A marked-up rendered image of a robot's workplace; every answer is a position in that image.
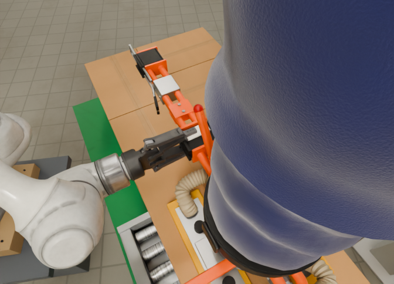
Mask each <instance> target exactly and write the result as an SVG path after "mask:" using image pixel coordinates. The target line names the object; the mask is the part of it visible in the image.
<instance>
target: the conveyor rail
mask: <svg viewBox="0 0 394 284"><path fill-rule="evenodd" d="M120 238H121V241H122V243H123V246H124V249H125V252H126V254H127V258H128V261H129V263H130V266H131V269H132V272H133V274H134V277H135V281H136V283H137V284H154V283H153V281H152V279H151V278H150V276H151V275H150V273H149V270H148V268H147V265H146V263H145V260H144V259H143V257H142V252H141V250H140V247H139V244H138V242H137V240H136V239H135V235H134V233H133V232H132V230H130V229H129V230H127V231H125V232H123V233H122V234H120Z"/></svg>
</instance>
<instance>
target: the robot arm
mask: <svg viewBox="0 0 394 284"><path fill-rule="evenodd" d="M199 136H201V132H200V129H199V126H198V125H197V126H195V127H192V128H190V129H187V130H185V131H182V130H181V128H180V127H177V128H175V129H173V130H170V131H167V132H165V133H162V134H160V135H157V136H155V137H151V138H145V139H144V140H143V142H144V146H143V147H142V148H141V149H139V150H138V151H135V150H134V149H130V150H128V151H125V152H123V153H121V156H120V157H119V156H118V154H117V153H114V154H111V155H109V156H106V157H104V158H102V159H99V160H97V161H95V162H92V163H88V164H81V165H78V166H75V167H72V168H70V169H68V170H65V171H62V172H61V173H58V174H56V175H54V176H52V177H50V178H48V179H47V180H38V179H34V178H31V177H28V176H27V175H24V174H22V173H20V172H19V171H16V170H15V169H13V168H12V167H13V166H14V164H15V163H16V162H17V161H18V160H19V159H20V157H21V156H22V155H23V153H24V152H25V151H26V149H27V148H28V147H29V145H30V142H31V139H32V128H31V126H30V124H29V123H28V122H27V121H26V120H25V119H23V118H21V117H19V116H17V115H15V114H10V113H1V112H0V221H1V219H2V217H3V215H4V213H5V212H6V211H7V212H8V213H9V214H10V215H11V216H12V218H13V220H14V223H15V231H17V232H19V233H20V234H21V235H22V236H23V237H24V238H25V239H26V240H27V241H28V242H29V245H30V246H31V247H32V250H33V253H34V254H35V256H36V257H37V258H38V259H39V260H40V261H41V262H42V263H43V264H44V265H46V266H48V267H50V268H53V269H67V268H71V267H74V266H76V265H78V264H80V263H82V262H83V261H84V260H85V259H86V258H87V257H88V256H89V254H90V253H91V252H92V250H93V249H94V248H95V246H96V245H97V244H98V243H99V241H100V238H101V235H102V231H103V225H104V208H103V203H102V202H103V199H104V198H105V197H107V196H109V195H111V194H114V193H115V192H117V191H119V190H122V189H123V188H126V187H128V186H130V181H129V180H130V179H131V180H133V181H134V180H136V179H139V178H141V177H143V176H144V175H145V171H144V170H149V169H151V168H152V169H153V170H154V172H157V171H159V170H160V169H161V168H163V167H165V166H167V165H169V164H172V163H174V162H176V161H178V160H180V159H182V158H184V157H185V156H186V155H185V153H184V151H183V149H182V148H181V146H180V145H178V146H176V145H177V144H179V143H181V142H183V141H184V140H186V142H187V141H189V140H192V139H194V138H197V137H199Z"/></svg>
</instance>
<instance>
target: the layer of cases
mask: <svg viewBox="0 0 394 284"><path fill-rule="evenodd" d="M154 46H157V48H158V51H159V53H160V55H161V56H162V57H163V59H166V60H167V69H168V71H167V72H168V74H169V75H171V76H172V77H173V78H174V80H175V81H176V83H177V85H178V86H179V88H180V91H181V93H182V94H183V96H184V98H185V99H188V101H189V102H190V104H191V105H192V107H194V106H195V105H196V104H201V105H202V106H203V110H204V113H205V117H206V118H207V116H206V109H205V102H204V98H205V84H206V80H207V77H208V73H209V70H210V67H211V65H212V62H213V61H214V59H215V57H216V55H217V54H218V52H219V51H220V49H221V46H220V44H218V43H217V41H215V40H214V38H213V37H212V36H211V35H210V34H209V33H208V32H207V31H206V30H205V29H204V28H203V27H201V28H198V29H195V30H192V31H189V32H185V33H182V34H179V35H176V36H172V37H170V38H166V39H163V40H159V41H157V42H153V43H150V44H147V45H144V46H140V47H138V48H136V49H135V48H134V51H135V53H136V54H137V52H139V51H141V50H145V49H148V48H152V47H154ZM84 65H85V67H86V70H87V72H88V74H89V76H90V79H91V81H92V83H93V86H94V88H95V90H96V92H97V95H98V97H99V99H100V101H101V104H102V106H103V109H104V111H105V113H106V115H107V118H108V120H109V122H110V124H111V127H112V129H113V132H114V134H115V136H116V138H117V141H118V143H119V145H120V147H121V150H122V152H125V151H128V150H130V149H134V150H135V151H138V150H139V149H141V148H142V147H143V146H144V142H143V140H144V139H145V138H151V137H155V136H157V135H160V134H162V133H165V132H167V131H170V130H173V129H175V128H177V127H179V126H178V125H177V124H175V122H174V120H173V119H172V117H171V115H170V114H169V110H168V108H167V106H166V105H163V104H162V102H161V101H160V99H159V97H158V96H157V94H156V93H155V94H156V97H157V102H158V106H159V112H160V114H157V110H156V107H155V102H154V97H153V93H152V88H151V87H150V85H149V84H148V82H147V80H146V78H142V76H141V75H140V73H139V71H138V69H137V68H136V65H137V63H136V61H135V60H134V58H133V56H132V55H131V53H130V50H128V51H125V52H121V53H118V54H115V55H112V56H109V57H106V58H102V59H99V60H95V61H93V62H90V63H86V64H84Z"/></svg>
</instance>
